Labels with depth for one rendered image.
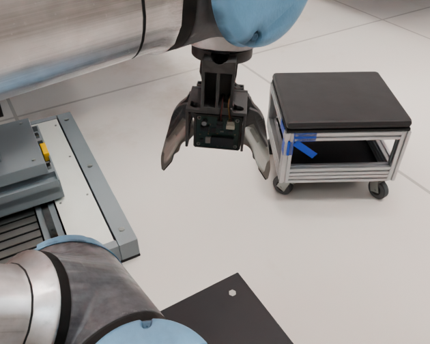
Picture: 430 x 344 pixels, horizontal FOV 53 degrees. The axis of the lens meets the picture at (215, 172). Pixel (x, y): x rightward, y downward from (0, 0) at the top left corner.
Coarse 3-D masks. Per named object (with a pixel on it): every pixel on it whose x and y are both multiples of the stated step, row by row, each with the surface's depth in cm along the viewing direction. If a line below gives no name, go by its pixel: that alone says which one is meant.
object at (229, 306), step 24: (216, 288) 90; (240, 288) 90; (168, 312) 85; (192, 312) 85; (216, 312) 85; (240, 312) 85; (264, 312) 85; (216, 336) 81; (240, 336) 81; (264, 336) 81; (288, 336) 82
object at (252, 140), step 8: (248, 128) 56; (248, 136) 55; (256, 136) 57; (248, 144) 58; (256, 144) 57; (256, 152) 56; (264, 152) 58; (256, 160) 55; (264, 160) 58; (264, 168) 56; (264, 176) 61
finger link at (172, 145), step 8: (184, 120) 57; (192, 120) 58; (176, 128) 58; (184, 128) 56; (192, 128) 57; (176, 136) 58; (184, 136) 56; (192, 136) 58; (168, 144) 59; (176, 144) 56; (168, 152) 57; (176, 152) 60; (168, 160) 55
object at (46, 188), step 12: (36, 132) 155; (48, 156) 146; (48, 168) 141; (24, 180) 137; (36, 180) 139; (48, 180) 140; (0, 192) 135; (12, 192) 132; (24, 192) 134; (36, 192) 136; (48, 192) 138; (60, 192) 140; (0, 204) 132; (12, 204) 134; (24, 204) 136; (36, 204) 138; (0, 216) 134
